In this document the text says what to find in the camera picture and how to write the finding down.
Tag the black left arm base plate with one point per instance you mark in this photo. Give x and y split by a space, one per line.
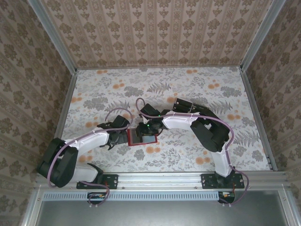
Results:
113 181

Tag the aluminium table side rail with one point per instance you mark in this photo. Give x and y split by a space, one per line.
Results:
63 117
258 117

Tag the red framed tablet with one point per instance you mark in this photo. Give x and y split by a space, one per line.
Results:
150 140

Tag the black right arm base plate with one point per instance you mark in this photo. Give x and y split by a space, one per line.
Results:
207 181

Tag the aluminium frame post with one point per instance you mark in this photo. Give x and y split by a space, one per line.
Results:
55 37
261 35

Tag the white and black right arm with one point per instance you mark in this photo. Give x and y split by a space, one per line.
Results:
176 122

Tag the black slotted holder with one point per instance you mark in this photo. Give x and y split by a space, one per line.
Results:
200 109

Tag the grey metal panel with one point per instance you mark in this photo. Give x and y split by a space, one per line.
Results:
164 214

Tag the floral patterned table cover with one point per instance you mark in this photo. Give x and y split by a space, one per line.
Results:
105 94

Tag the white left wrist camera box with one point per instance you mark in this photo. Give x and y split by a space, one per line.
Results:
105 125

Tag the aluminium mounting rail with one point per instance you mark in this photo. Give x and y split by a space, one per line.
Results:
160 181

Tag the black connector board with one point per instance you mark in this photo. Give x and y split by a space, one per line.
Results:
96 197
227 197

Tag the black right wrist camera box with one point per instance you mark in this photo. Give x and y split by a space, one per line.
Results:
149 110

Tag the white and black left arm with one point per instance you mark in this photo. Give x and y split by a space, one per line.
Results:
94 141

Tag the black credit card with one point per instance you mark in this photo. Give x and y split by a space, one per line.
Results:
183 104
200 109

